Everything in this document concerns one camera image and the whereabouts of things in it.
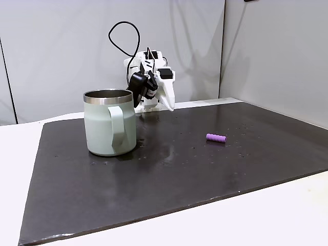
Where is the purple pen grip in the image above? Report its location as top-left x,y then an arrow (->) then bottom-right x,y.
206,133 -> 228,144

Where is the pale green steel mug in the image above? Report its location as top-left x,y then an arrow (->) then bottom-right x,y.
83,88 -> 137,157

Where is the black table mat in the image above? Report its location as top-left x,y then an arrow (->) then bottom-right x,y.
17,101 -> 328,246

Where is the black camera box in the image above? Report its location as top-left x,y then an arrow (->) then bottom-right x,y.
127,72 -> 149,109

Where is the black cable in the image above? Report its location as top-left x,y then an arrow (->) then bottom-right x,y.
108,21 -> 142,89

